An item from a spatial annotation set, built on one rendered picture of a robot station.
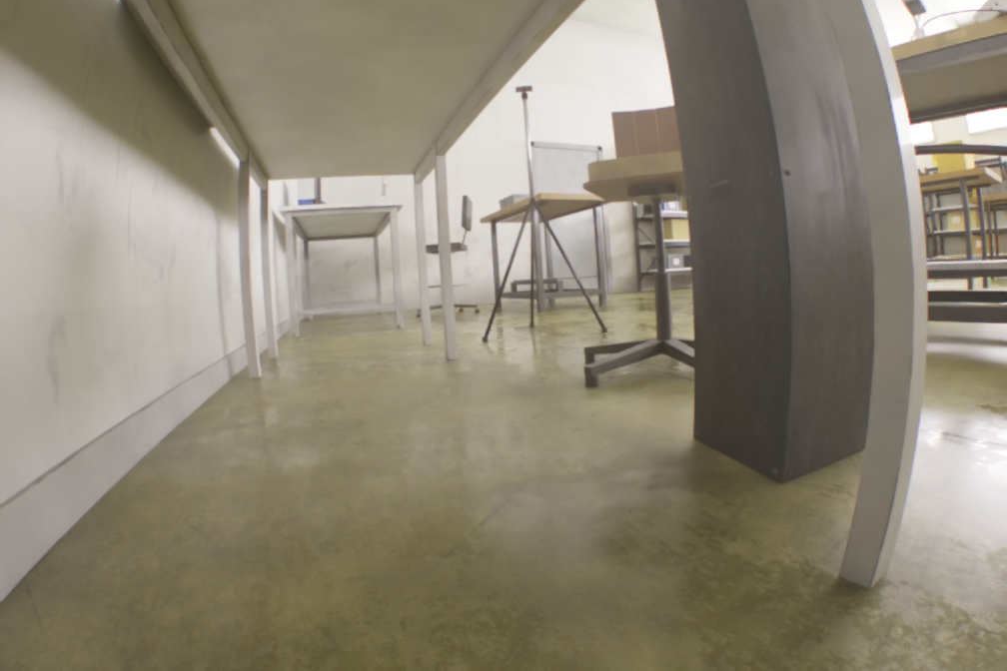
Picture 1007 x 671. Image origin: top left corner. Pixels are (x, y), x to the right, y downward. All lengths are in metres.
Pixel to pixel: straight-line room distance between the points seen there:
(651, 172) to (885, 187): 0.94
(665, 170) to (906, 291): 0.96
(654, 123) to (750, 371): 1.22
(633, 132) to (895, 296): 1.45
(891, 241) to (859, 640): 0.33
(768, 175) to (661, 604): 0.53
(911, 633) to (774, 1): 0.79
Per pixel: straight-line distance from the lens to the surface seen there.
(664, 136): 1.76
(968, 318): 1.60
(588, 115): 7.01
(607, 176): 1.32
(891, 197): 0.43
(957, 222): 8.94
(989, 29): 1.70
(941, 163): 4.76
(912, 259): 0.42
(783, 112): 0.69
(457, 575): 0.52
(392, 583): 0.52
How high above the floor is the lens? 0.31
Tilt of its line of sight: 2 degrees down
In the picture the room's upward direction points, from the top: 4 degrees counter-clockwise
